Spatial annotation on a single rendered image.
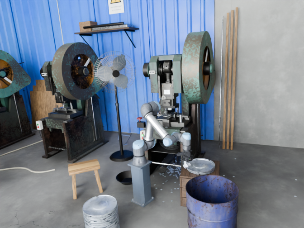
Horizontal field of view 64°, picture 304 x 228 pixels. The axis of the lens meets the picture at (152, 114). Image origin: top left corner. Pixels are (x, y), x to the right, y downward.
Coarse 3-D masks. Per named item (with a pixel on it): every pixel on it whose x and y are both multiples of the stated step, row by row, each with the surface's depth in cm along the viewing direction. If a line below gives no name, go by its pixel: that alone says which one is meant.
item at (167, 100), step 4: (164, 84) 298; (168, 84) 296; (164, 88) 299; (168, 88) 297; (164, 92) 301; (168, 92) 298; (164, 96) 301; (168, 96) 300; (164, 100) 300; (168, 100) 298; (172, 100) 299; (164, 104) 302; (168, 104) 300; (172, 104) 301
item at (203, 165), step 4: (192, 160) 264; (200, 160) 263; (204, 160) 263; (192, 164) 255; (196, 164) 253; (200, 164) 253; (204, 164) 252; (208, 164) 253; (212, 164) 253; (188, 168) 247; (192, 168) 247; (196, 168) 246; (200, 168) 246; (204, 168) 245; (208, 168) 245; (212, 168) 243
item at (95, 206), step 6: (96, 198) 220; (102, 198) 220; (108, 198) 219; (114, 198) 218; (84, 204) 212; (90, 204) 212; (96, 204) 210; (102, 204) 210; (108, 204) 210; (114, 204) 210; (84, 210) 204; (90, 210) 204; (96, 210) 203; (102, 210) 203; (108, 210) 202
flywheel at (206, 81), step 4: (208, 48) 294; (204, 52) 300; (208, 52) 300; (204, 56) 301; (208, 56) 303; (208, 60) 306; (204, 64) 275; (208, 64) 274; (212, 64) 277; (204, 68) 275; (208, 68) 273; (212, 68) 278; (204, 72) 277; (208, 72) 275; (204, 76) 307; (208, 76) 310; (204, 80) 308; (208, 80) 309; (204, 84) 306; (208, 84) 309; (204, 88) 302
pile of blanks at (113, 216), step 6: (114, 210) 205; (84, 216) 204; (90, 216) 199; (96, 216) 196; (102, 216) 198; (108, 216) 200; (114, 216) 206; (90, 222) 199; (96, 222) 198; (102, 222) 198; (108, 222) 201; (114, 222) 206
